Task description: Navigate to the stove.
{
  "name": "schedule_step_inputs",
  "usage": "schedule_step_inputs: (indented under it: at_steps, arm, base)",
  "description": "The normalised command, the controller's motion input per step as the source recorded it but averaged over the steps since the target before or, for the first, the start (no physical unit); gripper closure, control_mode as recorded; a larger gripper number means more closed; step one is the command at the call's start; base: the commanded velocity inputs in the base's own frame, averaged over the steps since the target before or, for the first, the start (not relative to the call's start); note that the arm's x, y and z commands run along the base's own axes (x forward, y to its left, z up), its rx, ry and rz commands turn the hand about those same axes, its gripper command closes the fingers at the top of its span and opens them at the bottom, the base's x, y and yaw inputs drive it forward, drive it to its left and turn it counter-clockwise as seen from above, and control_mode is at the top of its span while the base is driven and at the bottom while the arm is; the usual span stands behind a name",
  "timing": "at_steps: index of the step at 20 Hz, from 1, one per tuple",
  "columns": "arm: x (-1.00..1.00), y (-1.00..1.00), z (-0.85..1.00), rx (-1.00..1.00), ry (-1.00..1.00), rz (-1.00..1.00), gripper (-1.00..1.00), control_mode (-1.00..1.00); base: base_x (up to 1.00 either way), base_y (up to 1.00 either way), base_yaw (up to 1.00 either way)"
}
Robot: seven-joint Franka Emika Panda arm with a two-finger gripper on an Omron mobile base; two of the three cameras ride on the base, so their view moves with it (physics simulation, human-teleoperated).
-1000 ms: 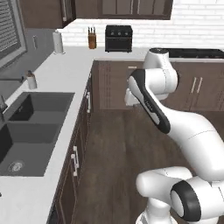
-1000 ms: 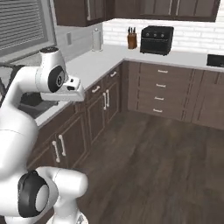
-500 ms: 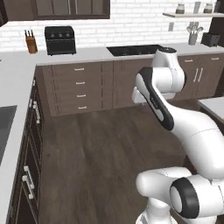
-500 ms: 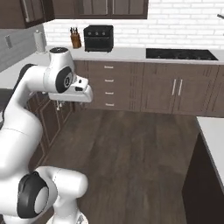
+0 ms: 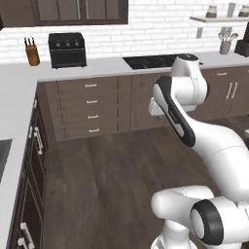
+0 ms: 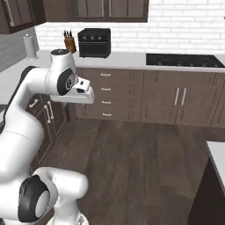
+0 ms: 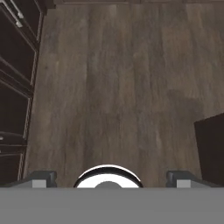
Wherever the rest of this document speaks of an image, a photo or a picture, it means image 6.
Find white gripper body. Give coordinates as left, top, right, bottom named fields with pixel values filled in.
left=49, top=86, right=97, bottom=105

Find brown side base cupboards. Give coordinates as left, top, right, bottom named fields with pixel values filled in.
left=24, top=93, right=71, bottom=177

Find wooden knife block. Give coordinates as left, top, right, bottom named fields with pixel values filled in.
left=62, top=29, right=78, bottom=54

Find black toaster oven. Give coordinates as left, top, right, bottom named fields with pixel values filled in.
left=76, top=27, right=113, bottom=59

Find white paper towel roll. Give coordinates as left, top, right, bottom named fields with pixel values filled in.
left=23, top=33, right=40, bottom=60

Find brown base cupboards with drawers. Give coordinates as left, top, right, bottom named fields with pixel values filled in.
left=68, top=67, right=225, bottom=129

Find black hob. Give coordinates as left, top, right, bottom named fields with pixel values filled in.
left=145, top=53, right=225, bottom=69

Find dark kitchen island cabinet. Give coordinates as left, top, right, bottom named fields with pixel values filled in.
left=186, top=140, right=225, bottom=225

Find dark wood wall cupboards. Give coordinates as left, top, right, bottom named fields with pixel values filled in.
left=41, top=0, right=150, bottom=24

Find dark wood corner wall cupboard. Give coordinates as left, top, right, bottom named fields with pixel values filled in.
left=0, top=0, right=47, bottom=35

